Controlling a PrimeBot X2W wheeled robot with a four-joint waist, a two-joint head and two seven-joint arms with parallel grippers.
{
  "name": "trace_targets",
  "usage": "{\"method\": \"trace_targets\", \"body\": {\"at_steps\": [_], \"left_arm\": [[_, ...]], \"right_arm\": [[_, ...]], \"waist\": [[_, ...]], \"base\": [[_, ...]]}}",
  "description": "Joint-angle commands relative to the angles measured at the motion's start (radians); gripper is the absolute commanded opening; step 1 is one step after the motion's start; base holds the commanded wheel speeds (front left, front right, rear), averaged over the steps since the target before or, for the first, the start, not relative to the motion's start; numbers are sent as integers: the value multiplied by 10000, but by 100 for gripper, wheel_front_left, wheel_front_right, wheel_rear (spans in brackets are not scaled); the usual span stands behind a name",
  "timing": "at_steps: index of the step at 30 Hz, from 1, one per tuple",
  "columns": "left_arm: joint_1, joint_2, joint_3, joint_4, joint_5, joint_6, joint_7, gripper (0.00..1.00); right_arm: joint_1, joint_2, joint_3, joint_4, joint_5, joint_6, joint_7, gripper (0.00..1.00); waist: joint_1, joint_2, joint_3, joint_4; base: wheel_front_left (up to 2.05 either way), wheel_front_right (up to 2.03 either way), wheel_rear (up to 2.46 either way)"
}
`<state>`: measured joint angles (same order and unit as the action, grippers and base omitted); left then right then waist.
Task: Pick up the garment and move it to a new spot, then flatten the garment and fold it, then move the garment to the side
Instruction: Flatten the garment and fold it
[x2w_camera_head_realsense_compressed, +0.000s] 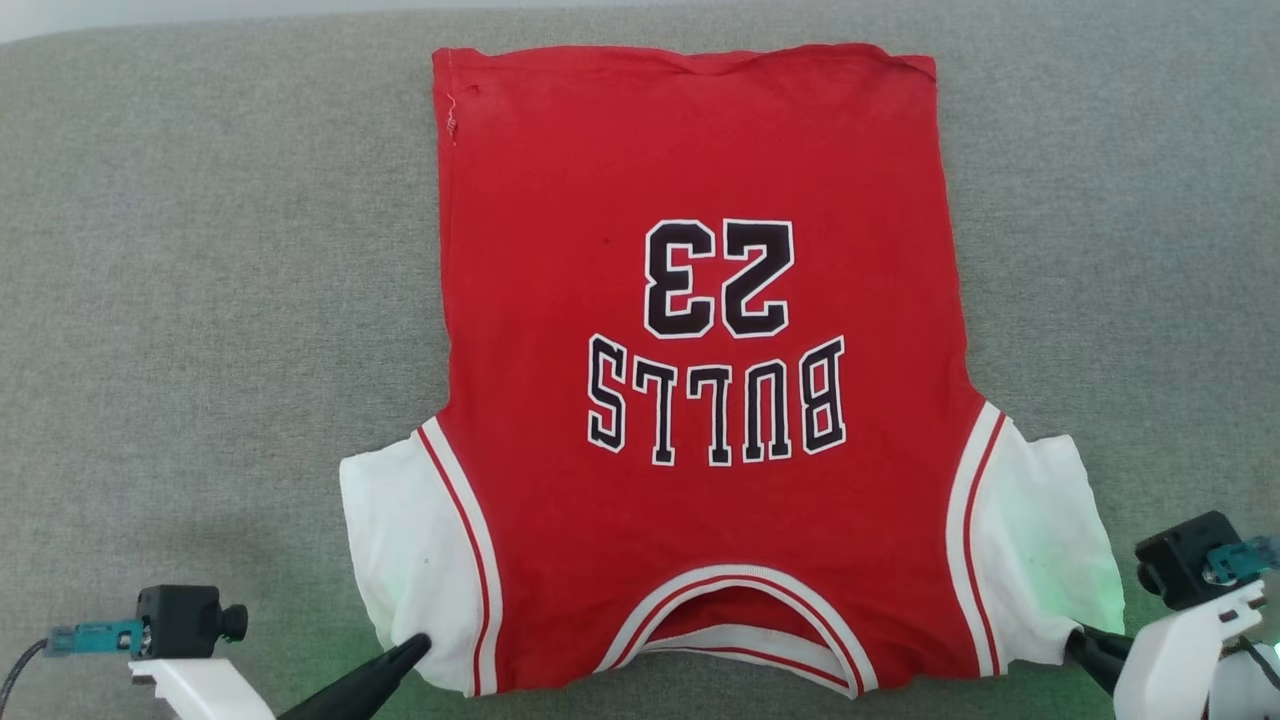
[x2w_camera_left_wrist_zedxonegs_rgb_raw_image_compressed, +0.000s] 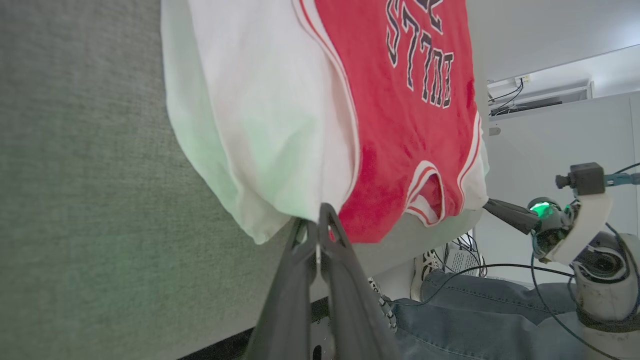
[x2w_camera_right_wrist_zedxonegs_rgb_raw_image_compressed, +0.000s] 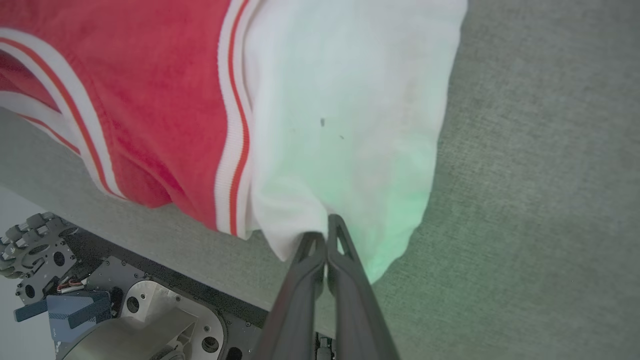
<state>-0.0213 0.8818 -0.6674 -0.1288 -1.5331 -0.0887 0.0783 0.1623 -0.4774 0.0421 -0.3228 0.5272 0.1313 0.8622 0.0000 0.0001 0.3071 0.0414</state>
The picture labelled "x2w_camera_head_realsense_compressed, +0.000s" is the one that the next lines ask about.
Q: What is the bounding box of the red and white basketball jersey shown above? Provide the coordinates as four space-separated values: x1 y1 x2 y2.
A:
338 42 1126 699

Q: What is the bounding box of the black left camera cable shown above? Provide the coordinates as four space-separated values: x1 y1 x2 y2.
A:
0 638 51 707

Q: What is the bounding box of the teal right camera connector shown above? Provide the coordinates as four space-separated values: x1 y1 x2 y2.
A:
1205 535 1280 586

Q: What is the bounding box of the grey fabric sofa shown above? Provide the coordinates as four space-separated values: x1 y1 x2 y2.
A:
0 0 1280 720

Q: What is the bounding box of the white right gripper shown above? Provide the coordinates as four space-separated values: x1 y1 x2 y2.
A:
1063 578 1269 720

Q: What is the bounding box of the teal left camera connector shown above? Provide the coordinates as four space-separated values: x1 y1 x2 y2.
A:
45 620 146 658

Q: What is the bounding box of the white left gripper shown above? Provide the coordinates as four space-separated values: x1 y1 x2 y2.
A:
128 633 433 720

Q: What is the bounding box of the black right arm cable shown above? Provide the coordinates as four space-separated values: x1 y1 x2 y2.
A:
1240 643 1280 693

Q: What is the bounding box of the teal camera connector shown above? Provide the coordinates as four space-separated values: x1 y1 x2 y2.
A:
45 620 146 658
1205 535 1280 586

